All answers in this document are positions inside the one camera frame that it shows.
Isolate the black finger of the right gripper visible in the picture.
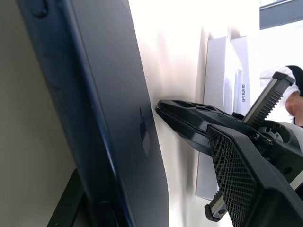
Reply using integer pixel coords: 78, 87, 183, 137
156, 99, 248, 135
155, 107, 211, 156

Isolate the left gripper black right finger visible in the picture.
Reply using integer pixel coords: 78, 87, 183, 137
206, 124, 303, 227

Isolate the white phone box base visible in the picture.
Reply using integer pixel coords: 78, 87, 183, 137
195, 26, 229, 200

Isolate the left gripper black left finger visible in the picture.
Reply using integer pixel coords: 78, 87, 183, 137
46, 167, 101, 227

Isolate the person in white shirt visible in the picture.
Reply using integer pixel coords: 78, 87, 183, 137
259, 65, 303, 124

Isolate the dark grey background panel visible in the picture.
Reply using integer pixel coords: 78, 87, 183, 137
259, 0, 303, 30

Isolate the dark blue smartphone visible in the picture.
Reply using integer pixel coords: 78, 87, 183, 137
18, 0, 170, 227

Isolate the white phone box lid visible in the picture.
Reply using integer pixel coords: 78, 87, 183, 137
227, 30, 250, 116

